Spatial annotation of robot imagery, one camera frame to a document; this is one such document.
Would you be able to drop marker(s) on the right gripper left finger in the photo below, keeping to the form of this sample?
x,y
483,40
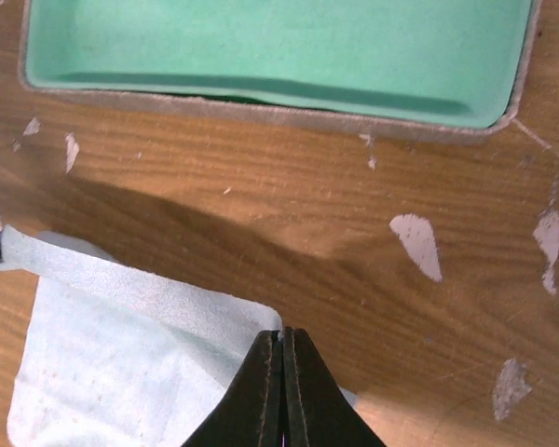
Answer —
x,y
250,412

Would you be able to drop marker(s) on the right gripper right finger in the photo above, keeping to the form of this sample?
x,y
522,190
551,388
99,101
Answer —
x,y
317,412

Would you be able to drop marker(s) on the blue cleaning cloth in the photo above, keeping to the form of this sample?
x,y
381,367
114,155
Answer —
x,y
116,356

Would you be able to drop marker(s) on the grey glasses case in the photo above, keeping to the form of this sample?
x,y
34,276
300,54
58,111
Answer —
x,y
431,71

